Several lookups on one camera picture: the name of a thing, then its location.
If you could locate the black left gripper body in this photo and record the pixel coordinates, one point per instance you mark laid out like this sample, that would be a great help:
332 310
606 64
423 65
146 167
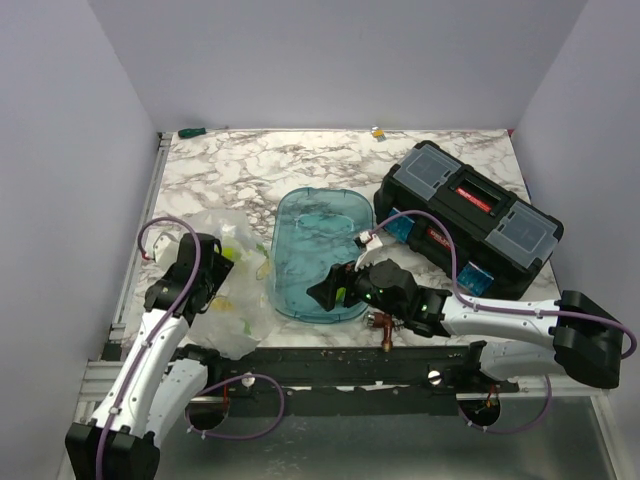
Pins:
215 277

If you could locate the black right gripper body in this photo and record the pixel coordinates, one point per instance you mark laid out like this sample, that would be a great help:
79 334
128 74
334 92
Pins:
361 289

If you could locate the clear plastic bag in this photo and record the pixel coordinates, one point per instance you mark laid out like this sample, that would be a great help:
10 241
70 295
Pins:
240 316

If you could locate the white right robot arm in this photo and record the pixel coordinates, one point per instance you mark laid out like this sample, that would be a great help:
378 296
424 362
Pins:
572 335

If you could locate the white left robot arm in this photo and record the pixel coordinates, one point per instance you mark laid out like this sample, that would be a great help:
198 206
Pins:
123 436

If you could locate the teal transparent plastic tray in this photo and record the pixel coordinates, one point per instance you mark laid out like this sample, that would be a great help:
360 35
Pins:
315 229

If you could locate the black plastic toolbox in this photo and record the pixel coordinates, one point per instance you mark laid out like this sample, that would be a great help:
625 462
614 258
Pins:
480 234

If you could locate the small yellow grey brush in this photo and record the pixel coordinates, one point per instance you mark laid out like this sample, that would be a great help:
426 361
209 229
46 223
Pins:
378 134

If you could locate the brown handled small tool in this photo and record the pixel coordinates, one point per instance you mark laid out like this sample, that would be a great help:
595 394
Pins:
387 342

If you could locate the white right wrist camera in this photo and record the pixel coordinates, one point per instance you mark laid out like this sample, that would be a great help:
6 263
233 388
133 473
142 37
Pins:
370 245

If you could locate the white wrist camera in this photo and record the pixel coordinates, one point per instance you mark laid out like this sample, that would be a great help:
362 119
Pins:
370 245
165 250

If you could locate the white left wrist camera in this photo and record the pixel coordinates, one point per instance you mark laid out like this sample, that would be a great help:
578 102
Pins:
165 250

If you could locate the aluminium mounting rail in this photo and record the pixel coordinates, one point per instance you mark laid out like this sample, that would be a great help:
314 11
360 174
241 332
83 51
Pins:
438 371

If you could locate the green handled screwdriver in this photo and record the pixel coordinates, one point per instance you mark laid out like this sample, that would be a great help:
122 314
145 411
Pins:
189 133

